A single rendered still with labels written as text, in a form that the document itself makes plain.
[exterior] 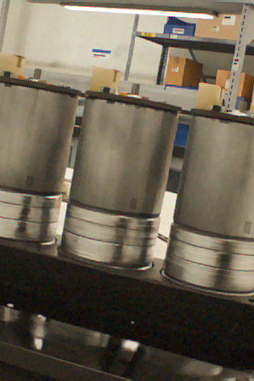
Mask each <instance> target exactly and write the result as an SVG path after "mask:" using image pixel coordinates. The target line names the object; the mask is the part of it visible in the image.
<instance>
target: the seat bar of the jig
mask: <svg viewBox="0 0 254 381"><path fill-rule="evenodd" d="M60 240H61V235H60V234H56V236H55V238H54V244H50V245H25V244H18V243H11V242H2V241H0V282H1V283H4V284H8V285H10V286H13V287H19V288H23V289H25V290H28V291H32V292H35V293H40V294H43V295H47V296H50V297H53V298H57V299H64V300H68V301H71V302H75V303H78V304H83V305H86V306H90V307H93V308H96V309H100V310H104V311H108V312H111V313H115V314H117V315H120V316H126V317H132V318H136V319H139V320H142V321H147V322H151V323H155V324H157V325H160V326H163V327H170V328H175V329H178V330H182V331H185V332H188V333H193V334H196V335H200V336H203V337H209V338H214V339H218V340H221V341H223V342H227V343H231V344H238V345H242V346H245V347H248V348H251V349H254V295H251V296H238V295H229V294H217V293H209V292H206V291H201V290H198V289H195V288H192V287H187V286H184V285H180V284H177V283H175V282H173V281H169V280H167V279H166V278H165V277H163V276H162V275H161V271H162V270H163V269H162V266H163V261H164V259H160V258H157V257H154V258H153V262H152V263H151V264H152V268H151V269H148V270H123V269H116V268H110V267H104V266H99V265H96V264H89V263H85V262H82V261H79V260H76V259H73V258H70V257H68V256H66V255H64V254H62V253H60V252H59V249H60V246H59V245H60Z"/></svg>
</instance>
